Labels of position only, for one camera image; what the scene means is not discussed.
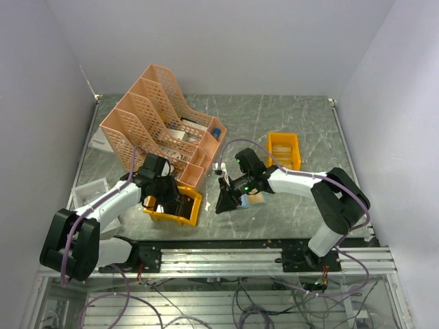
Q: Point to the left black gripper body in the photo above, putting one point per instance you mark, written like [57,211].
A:
[164,191]

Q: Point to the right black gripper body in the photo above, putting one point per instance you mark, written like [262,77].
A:
[243,184]

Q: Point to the wood pattern credit card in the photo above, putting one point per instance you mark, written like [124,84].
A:
[256,199]

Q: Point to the yellow bin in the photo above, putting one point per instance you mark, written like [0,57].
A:
[182,207]
[284,146]

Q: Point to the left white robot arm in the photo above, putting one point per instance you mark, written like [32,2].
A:
[73,245]

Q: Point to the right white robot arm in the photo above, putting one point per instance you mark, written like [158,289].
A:
[340,201]

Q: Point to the blue cylinder in organizer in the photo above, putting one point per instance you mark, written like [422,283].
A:
[216,134]

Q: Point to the pink file organizer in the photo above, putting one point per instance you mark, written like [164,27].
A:
[153,117]

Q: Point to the white paper sheet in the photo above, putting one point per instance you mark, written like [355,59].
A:
[99,142]

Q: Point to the white bin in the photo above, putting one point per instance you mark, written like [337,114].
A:
[89,192]

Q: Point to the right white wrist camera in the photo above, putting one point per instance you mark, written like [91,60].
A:
[219,169]

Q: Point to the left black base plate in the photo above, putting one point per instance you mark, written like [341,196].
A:
[144,260]

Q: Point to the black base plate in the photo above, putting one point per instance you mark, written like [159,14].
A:
[144,260]
[300,261]

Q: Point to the aluminium rail frame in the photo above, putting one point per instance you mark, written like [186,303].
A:
[229,284]

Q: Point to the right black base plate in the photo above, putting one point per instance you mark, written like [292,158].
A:
[300,261]

